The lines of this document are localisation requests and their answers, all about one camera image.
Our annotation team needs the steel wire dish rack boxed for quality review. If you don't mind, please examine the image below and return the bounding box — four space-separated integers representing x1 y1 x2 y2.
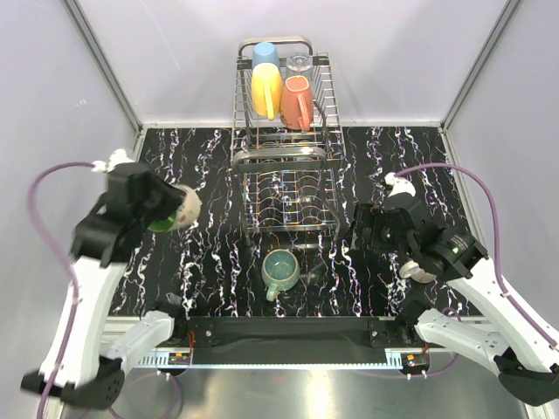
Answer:
231 36 346 248

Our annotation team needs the light blue plastic cup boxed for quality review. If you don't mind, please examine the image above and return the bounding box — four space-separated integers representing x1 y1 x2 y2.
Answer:
252 42 280 69

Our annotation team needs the pale yellow mug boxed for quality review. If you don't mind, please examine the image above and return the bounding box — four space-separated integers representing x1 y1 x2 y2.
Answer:
251 63 283 120

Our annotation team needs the white slotted cable duct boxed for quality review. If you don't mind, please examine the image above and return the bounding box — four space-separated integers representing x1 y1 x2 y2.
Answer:
135 351 191 369

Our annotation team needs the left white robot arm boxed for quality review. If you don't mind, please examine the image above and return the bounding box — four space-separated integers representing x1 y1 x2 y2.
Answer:
20 159 195 417

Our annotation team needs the clear glass tumbler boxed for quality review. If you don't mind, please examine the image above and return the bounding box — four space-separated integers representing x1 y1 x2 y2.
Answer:
286 53 314 83

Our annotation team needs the teal glazed ceramic mug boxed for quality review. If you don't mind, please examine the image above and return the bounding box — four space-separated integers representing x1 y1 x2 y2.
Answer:
261 249 300 301

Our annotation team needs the pink handled white mug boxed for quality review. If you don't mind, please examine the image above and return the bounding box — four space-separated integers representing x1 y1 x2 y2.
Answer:
280 76 314 132

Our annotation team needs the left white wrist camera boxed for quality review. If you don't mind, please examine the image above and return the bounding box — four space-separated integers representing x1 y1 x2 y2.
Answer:
92 148 135 174

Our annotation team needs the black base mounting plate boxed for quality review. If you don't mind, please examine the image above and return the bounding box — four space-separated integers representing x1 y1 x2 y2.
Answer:
183 317 424 348

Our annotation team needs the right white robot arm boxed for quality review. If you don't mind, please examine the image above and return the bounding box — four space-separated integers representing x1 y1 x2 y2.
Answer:
350 196 558 407

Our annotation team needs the orange interior white mug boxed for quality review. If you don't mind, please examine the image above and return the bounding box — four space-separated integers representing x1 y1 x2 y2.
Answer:
399 259 437 284

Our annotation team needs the green interior white mug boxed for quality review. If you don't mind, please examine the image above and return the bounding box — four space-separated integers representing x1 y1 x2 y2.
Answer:
148 184 202 233

